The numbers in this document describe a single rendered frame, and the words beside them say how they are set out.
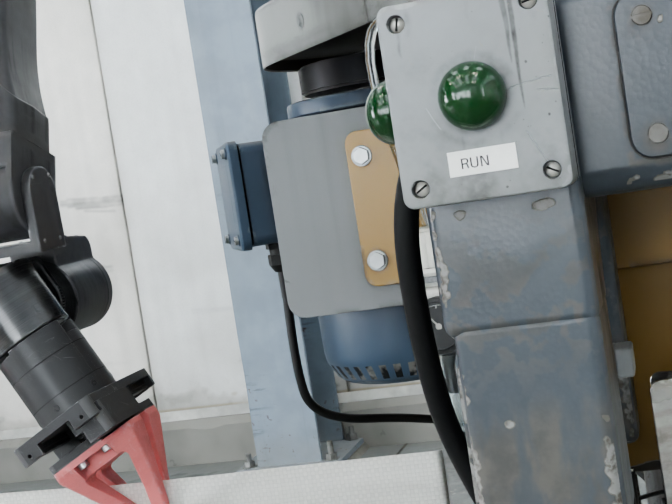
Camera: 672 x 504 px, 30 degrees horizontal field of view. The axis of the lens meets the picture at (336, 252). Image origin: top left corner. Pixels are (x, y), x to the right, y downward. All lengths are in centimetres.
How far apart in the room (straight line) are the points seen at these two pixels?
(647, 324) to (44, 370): 41
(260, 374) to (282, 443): 33
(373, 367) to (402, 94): 53
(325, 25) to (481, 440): 44
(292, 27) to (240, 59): 459
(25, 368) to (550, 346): 38
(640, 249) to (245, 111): 481
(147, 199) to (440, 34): 573
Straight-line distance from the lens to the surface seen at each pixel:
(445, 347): 81
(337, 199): 101
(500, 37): 55
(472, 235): 60
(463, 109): 54
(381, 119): 57
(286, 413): 568
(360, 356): 106
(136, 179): 628
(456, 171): 55
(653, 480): 113
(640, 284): 89
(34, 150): 86
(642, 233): 84
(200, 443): 630
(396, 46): 56
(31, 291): 85
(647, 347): 90
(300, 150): 102
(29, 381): 84
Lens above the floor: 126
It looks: 3 degrees down
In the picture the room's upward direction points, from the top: 9 degrees counter-clockwise
